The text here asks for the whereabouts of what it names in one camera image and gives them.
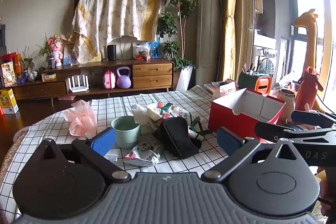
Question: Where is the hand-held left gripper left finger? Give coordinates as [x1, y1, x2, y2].
[39, 127, 131, 184]

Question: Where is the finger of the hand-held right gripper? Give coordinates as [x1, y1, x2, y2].
[254, 122, 336, 144]
[291, 110, 336, 128]

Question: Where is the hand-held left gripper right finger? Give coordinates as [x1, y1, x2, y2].
[201, 126, 305, 183]

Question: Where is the red cardboard box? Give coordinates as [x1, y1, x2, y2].
[208, 88, 286, 136]

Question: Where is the pink mesh bath pouf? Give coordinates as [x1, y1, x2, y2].
[64, 100, 98, 136]

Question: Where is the printed plastic packet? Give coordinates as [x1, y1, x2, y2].
[123, 141, 161, 167]

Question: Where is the white fluffy towel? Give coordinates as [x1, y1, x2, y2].
[131, 103, 164, 135]

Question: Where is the black fabric pouch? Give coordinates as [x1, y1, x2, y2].
[153, 117, 202, 159]

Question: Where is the white red-green printed cloth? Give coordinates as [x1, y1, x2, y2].
[147, 102, 196, 123]

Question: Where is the person's right hand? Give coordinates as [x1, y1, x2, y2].
[316, 167, 336, 217]

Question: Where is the steel tumbler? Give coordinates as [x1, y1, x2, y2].
[277, 89, 297, 123]

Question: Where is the pale green mug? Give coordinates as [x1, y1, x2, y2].
[111, 116, 141, 149]

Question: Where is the red water bottle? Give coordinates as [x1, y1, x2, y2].
[294, 66, 324, 112]

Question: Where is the green orange desk organizer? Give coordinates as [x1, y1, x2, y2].
[238, 72, 273, 96]

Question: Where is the pink white paper packet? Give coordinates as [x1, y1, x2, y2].
[217, 82, 239, 98]

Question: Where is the white checkered tablecloth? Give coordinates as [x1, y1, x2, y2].
[0, 84, 265, 216]

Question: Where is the clear plastic box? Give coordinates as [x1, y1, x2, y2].
[204, 81, 223, 91]

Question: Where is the white router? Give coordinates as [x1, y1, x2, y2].
[67, 75, 90, 93]

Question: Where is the pink toy suitcase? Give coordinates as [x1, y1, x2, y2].
[103, 70, 117, 89]

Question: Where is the purple kettlebell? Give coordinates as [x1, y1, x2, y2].
[116, 67, 131, 89]

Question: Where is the cluster of pens and brushes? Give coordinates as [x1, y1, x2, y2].
[241, 59, 261, 76]

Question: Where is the orange giraffe plush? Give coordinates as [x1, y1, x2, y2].
[293, 9, 326, 109]

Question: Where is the white planter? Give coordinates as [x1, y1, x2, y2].
[175, 67, 194, 92]

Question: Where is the wooden television cabinet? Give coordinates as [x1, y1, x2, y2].
[5, 59, 175, 107]

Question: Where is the white laundry counter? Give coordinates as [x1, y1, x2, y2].
[253, 29, 277, 49]

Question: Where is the black cylinder speaker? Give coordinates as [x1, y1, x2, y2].
[107, 44, 117, 61]

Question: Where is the blue white picture box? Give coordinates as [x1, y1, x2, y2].
[62, 43, 77, 66]

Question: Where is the beige lace table cover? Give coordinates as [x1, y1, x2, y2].
[0, 130, 30, 189]

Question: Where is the white shell-shaped ornament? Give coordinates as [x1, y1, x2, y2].
[113, 35, 137, 60]

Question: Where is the clear bag of red fruit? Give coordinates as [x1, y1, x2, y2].
[133, 42, 152, 61]

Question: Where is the yellow carton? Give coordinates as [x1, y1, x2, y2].
[0, 88, 20, 114]

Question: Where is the pink plush doll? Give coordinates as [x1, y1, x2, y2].
[47, 35, 65, 67]

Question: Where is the green leafy plant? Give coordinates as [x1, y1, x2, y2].
[37, 35, 53, 59]

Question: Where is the thin green plant in jar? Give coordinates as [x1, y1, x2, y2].
[18, 47, 35, 75]

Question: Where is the white standing air conditioner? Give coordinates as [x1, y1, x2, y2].
[196, 0, 221, 78]

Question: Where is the yellow white snack box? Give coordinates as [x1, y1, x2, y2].
[1, 61, 15, 88]

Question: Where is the orange gift bag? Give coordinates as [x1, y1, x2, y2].
[1, 52, 23, 75]

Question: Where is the floral yellow bed sheet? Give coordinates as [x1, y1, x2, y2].
[71, 0, 167, 61]

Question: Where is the black shelf unit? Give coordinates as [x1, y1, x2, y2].
[0, 25, 6, 55]

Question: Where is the green potted tree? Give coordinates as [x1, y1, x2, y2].
[157, 0, 197, 73]

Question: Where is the dark green strap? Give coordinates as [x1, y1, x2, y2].
[189, 116, 211, 136]

